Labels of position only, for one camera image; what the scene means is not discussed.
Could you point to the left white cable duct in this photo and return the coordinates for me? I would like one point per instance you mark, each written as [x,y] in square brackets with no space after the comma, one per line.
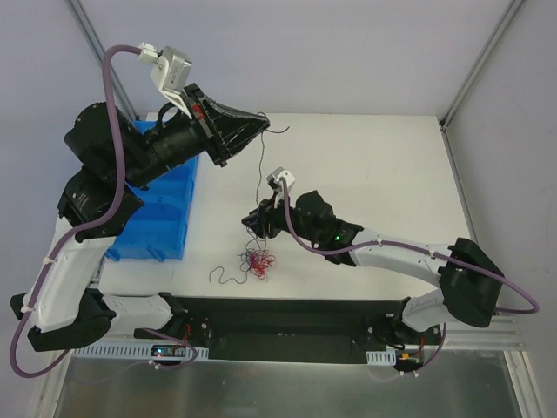
[134,351]

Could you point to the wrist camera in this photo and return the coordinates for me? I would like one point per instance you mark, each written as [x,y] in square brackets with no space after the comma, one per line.
[169,71]
[280,179]

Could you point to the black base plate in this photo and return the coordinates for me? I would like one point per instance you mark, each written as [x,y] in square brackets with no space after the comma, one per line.
[301,331]

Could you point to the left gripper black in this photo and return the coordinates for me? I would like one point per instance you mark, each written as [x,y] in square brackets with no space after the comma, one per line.
[208,126]

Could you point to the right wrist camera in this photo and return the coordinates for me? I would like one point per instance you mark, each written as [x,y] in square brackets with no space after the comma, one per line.
[280,179]

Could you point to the white cable duct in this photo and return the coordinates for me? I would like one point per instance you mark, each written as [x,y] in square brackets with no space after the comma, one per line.
[134,351]
[387,358]

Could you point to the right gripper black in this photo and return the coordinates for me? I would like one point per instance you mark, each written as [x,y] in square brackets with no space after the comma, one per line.
[263,219]

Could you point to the right aluminium frame post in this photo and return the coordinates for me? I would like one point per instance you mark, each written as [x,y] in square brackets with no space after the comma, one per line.
[500,30]

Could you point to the blue plastic bin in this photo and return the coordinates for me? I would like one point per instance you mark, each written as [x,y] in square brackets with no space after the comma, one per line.
[157,230]

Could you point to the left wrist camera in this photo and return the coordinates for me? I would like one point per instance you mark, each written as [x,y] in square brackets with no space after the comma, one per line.
[169,71]

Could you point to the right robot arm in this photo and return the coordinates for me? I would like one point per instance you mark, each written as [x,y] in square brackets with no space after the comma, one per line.
[464,278]

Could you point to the right white cable duct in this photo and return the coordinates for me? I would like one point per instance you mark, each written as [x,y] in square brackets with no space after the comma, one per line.
[387,358]

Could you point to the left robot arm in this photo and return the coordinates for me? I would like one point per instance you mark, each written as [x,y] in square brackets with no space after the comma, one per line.
[117,159]

